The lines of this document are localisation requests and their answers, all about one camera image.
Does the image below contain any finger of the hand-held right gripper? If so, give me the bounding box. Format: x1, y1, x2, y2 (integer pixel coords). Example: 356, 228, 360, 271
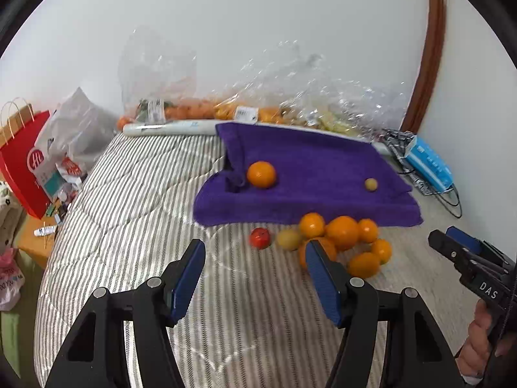
446, 226, 485, 253
429, 230, 481, 269

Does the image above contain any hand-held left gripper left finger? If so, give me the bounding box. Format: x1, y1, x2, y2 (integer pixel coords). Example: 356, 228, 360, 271
44, 239, 206, 388

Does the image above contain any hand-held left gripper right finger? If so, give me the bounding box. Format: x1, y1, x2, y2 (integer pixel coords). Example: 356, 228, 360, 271
305, 239, 465, 388

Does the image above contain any large orange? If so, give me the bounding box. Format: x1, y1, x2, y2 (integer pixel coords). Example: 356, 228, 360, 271
325, 216, 360, 251
299, 212, 326, 238
298, 237, 338, 269
247, 161, 278, 189

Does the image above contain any small mandarin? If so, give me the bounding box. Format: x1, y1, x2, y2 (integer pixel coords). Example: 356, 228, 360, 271
372, 238, 393, 264
358, 219, 379, 243
347, 252, 381, 279

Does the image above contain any kiwi fruit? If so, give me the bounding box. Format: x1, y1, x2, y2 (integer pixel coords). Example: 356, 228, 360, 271
276, 229, 303, 251

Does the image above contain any red tomato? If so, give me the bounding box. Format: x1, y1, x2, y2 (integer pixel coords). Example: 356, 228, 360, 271
249, 227, 271, 250

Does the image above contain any person's right hand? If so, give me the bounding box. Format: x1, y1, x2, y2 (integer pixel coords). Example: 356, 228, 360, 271
456, 301, 497, 381

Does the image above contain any blue tissue pack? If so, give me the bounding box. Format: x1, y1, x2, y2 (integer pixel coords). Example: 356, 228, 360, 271
404, 135, 455, 193

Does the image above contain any purple towel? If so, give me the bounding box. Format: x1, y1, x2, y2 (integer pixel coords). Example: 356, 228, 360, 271
193, 122, 423, 227

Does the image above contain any wooden nightstand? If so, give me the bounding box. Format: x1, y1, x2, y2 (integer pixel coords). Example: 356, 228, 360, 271
14, 214, 57, 269

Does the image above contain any clear bag of yellow fruit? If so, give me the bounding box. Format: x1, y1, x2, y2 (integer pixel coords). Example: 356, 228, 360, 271
279, 77, 408, 138

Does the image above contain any red white packet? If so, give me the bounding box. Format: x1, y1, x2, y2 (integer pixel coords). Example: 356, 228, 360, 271
57, 157, 87, 178

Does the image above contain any teal white carton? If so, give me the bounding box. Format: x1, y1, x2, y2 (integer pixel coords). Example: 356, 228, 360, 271
44, 172, 65, 200

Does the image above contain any clear bag of leafy mandarins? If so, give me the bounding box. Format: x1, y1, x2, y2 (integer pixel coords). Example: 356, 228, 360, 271
117, 26, 219, 132

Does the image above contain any pink plastic bag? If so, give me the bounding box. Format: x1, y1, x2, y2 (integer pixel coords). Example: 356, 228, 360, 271
0, 246, 26, 312

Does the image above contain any grey plastic bag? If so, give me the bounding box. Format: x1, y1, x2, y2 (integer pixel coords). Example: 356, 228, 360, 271
34, 87, 118, 170

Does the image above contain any white floral cloth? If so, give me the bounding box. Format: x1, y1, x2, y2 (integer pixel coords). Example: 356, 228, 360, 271
0, 182, 23, 247

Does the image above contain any red paper bag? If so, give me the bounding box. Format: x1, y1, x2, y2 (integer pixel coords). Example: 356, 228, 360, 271
0, 110, 53, 220

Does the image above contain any kraft paper bag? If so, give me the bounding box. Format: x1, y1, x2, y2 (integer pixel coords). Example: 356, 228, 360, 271
0, 97, 35, 146

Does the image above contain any black cable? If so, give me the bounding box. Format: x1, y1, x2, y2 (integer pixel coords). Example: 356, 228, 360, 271
398, 166, 463, 217

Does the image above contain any black wire rack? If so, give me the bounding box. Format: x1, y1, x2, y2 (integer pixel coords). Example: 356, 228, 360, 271
382, 128, 437, 197

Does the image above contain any brown wooden door frame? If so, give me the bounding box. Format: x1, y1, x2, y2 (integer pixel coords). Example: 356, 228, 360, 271
402, 0, 447, 134

